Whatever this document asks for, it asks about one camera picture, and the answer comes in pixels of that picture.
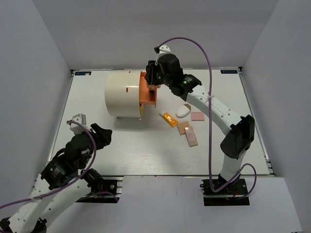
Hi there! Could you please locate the pale pink rectangular palette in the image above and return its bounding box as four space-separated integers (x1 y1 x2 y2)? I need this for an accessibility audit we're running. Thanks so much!
185 126 198 147

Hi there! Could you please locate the pink square compact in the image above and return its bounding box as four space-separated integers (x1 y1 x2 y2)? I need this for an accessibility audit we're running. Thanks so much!
190 112 205 121

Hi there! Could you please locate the orange drawer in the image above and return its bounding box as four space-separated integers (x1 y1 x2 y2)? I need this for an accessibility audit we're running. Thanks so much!
139 71 157 107

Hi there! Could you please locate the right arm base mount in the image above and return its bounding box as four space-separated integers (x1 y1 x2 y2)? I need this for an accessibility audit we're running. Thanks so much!
200 179 250 206

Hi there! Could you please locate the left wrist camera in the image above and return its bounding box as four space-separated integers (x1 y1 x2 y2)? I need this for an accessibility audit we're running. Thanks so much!
67 114 88 134

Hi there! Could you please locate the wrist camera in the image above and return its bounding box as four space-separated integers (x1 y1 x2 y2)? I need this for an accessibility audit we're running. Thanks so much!
154 44 171 60
67 114 88 134

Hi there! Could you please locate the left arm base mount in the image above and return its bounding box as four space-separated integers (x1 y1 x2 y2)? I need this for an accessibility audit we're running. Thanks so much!
76 176 123 203

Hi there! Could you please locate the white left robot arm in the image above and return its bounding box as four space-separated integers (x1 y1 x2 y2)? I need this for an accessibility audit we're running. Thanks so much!
0 120 112 233

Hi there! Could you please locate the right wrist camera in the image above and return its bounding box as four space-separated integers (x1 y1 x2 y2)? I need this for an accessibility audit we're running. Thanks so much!
154 44 171 60

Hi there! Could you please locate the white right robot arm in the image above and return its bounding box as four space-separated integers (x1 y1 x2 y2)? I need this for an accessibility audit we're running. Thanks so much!
145 54 255 194

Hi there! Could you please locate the beige square compact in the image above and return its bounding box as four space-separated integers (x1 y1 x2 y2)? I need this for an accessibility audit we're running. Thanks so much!
177 121 190 135

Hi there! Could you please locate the white egg-shaped bottle brown cap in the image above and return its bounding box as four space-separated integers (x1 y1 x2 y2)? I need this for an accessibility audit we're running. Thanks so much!
175 103 191 118

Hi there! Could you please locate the white cylindrical drawer organizer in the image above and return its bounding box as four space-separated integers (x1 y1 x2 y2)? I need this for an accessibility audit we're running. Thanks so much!
104 70 141 118

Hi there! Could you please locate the yellow sunscreen tube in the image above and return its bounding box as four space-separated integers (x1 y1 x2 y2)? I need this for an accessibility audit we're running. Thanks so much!
159 111 178 128

